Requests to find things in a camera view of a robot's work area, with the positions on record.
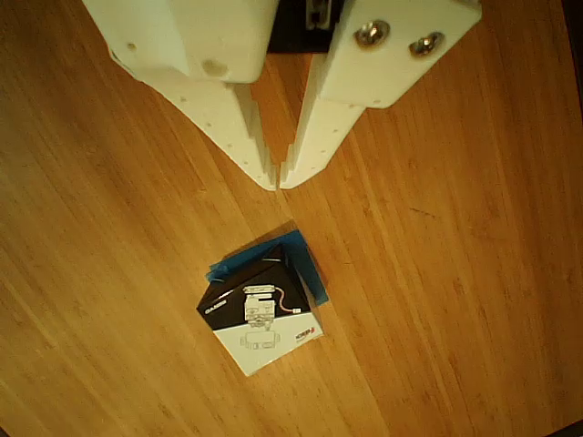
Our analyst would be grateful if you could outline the black and white cardboard box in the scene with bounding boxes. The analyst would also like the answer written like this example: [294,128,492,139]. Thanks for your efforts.
[196,242,326,378]

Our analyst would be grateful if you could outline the blue tape square target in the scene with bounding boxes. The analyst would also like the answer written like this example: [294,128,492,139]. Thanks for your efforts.
[206,229,331,308]

